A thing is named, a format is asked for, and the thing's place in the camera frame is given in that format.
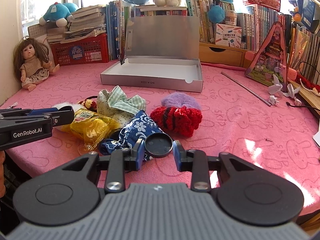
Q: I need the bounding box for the black round lid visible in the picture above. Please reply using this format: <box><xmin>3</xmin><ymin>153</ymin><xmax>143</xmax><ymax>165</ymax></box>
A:
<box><xmin>144</xmin><ymin>132</ymin><xmax>173</xmax><ymax>158</ymax></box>

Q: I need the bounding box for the white fluffy hair tie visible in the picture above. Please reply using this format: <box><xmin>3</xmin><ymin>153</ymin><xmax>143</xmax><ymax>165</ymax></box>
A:
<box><xmin>51</xmin><ymin>101</ymin><xmax>85</xmax><ymax>132</ymax></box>

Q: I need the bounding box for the small white origami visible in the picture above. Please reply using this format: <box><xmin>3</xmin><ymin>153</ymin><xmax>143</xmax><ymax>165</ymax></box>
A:
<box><xmin>268</xmin><ymin>95</ymin><xmax>279</xmax><ymax>105</ymax></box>

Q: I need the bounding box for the metal rod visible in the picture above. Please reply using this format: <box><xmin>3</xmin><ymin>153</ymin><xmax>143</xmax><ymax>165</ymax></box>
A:
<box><xmin>221</xmin><ymin>72</ymin><xmax>272</xmax><ymax>107</ymax></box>

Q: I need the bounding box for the pink triangular pencil case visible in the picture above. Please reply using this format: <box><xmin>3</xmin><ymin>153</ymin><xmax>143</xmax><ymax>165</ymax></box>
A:
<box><xmin>245</xmin><ymin>22</ymin><xmax>287</xmax><ymax>92</ymax></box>

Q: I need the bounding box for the blue plush on books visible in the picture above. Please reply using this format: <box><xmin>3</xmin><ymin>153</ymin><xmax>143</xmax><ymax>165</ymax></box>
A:
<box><xmin>39</xmin><ymin>2</ymin><xmax>79</xmax><ymax>28</ymax></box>

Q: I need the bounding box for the person left hand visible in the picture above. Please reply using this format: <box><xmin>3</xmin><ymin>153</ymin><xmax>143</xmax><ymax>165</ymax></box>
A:
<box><xmin>0</xmin><ymin>151</ymin><xmax>5</xmax><ymax>198</ymax></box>

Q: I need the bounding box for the wooden drawer organizer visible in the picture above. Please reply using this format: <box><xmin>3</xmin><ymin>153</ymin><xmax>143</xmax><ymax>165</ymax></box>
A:
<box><xmin>199</xmin><ymin>42</ymin><xmax>248</xmax><ymax>67</ymax></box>

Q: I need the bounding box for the green checked cloth pouch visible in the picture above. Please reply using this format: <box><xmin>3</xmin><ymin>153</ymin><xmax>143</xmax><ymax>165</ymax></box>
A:
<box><xmin>97</xmin><ymin>86</ymin><xmax>146</xmax><ymax>127</ymax></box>

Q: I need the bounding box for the blue floral drawstring pouch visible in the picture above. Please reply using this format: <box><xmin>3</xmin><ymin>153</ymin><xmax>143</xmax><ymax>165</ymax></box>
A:
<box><xmin>98</xmin><ymin>110</ymin><xmax>163</xmax><ymax>155</ymax></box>

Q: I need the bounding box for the black binder clip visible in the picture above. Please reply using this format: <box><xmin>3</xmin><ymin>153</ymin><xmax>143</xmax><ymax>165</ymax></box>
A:
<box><xmin>118</xmin><ymin>55</ymin><xmax>125</xmax><ymax>65</ymax></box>

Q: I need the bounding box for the brown haired doll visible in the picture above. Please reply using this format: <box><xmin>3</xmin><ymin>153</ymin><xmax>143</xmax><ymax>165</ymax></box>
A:
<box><xmin>13</xmin><ymin>36</ymin><xmax>60</xmax><ymax>92</ymax></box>

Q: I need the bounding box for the purple fluffy scrunchie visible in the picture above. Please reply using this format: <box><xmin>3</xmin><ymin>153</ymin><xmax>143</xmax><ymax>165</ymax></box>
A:
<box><xmin>161</xmin><ymin>92</ymin><xmax>201</xmax><ymax>110</ymax></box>

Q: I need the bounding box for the yellow snack packet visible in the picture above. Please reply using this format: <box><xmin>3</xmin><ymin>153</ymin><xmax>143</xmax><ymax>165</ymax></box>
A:
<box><xmin>57</xmin><ymin>108</ymin><xmax>120</xmax><ymax>151</ymax></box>

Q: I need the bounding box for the red basket with books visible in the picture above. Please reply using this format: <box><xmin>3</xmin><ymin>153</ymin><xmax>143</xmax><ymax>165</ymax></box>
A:
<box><xmin>50</xmin><ymin>33</ymin><xmax>109</xmax><ymax>66</ymax></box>

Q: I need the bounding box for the white origami rabbit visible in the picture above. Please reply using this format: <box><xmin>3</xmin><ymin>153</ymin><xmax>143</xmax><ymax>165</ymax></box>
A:
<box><xmin>267</xmin><ymin>74</ymin><xmax>283</xmax><ymax>97</ymax></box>

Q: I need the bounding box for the row of shelf books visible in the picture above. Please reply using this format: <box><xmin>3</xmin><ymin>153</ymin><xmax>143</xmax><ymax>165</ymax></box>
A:
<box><xmin>185</xmin><ymin>0</ymin><xmax>293</xmax><ymax>51</ymax></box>

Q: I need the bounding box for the silver open box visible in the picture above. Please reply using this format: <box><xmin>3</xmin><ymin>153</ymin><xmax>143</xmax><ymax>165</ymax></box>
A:
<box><xmin>100</xmin><ymin>15</ymin><xmax>203</xmax><ymax>93</ymax></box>

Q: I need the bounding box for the white pencil pattern box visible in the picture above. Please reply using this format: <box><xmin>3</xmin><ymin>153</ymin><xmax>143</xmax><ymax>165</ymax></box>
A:
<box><xmin>215</xmin><ymin>23</ymin><xmax>242</xmax><ymax>48</ymax></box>

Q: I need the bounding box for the row of blue books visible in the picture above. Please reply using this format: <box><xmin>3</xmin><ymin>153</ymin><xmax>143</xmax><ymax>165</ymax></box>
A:
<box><xmin>106</xmin><ymin>0</ymin><xmax>131</xmax><ymax>60</ymax></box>

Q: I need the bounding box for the red knitted scrunchie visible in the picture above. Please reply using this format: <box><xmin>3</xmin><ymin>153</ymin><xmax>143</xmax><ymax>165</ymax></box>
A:
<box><xmin>150</xmin><ymin>106</ymin><xmax>202</xmax><ymax>138</ymax></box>

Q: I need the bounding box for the stack of books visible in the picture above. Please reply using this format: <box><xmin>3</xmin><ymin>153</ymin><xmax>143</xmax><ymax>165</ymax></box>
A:
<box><xmin>43</xmin><ymin>5</ymin><xmax>106</xmax><ymax>43</ymax></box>

